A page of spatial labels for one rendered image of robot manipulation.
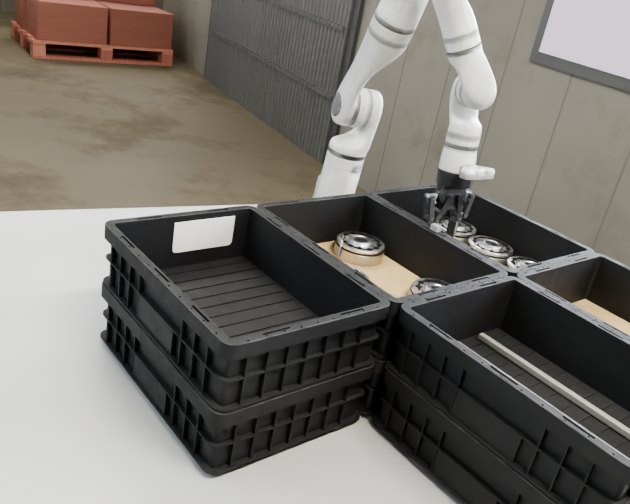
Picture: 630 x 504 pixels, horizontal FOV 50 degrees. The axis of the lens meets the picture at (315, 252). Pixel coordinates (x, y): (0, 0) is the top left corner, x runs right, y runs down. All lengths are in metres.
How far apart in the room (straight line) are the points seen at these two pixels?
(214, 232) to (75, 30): 5.69
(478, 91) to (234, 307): 0.65
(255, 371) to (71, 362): 0.40
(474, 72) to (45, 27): 5.68
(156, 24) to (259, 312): 6.09
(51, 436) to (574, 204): 2.58
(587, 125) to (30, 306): 2.46
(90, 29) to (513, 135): 4.51
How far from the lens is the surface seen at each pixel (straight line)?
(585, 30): 3.23
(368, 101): 1.56
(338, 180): 1.61
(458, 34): 1.40
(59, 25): 6.83
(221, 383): 0.92
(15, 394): 1.16
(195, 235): 1.24
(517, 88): 3.47
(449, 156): 1.46
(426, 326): 1.01
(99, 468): 1.02
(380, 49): 1.47
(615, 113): 3.11
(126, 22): 7.00
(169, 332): 1.01
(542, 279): 1.33
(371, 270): 1.37
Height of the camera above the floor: 1.41
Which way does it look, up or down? 24 degrees down
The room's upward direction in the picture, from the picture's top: 11 degrees clockwise
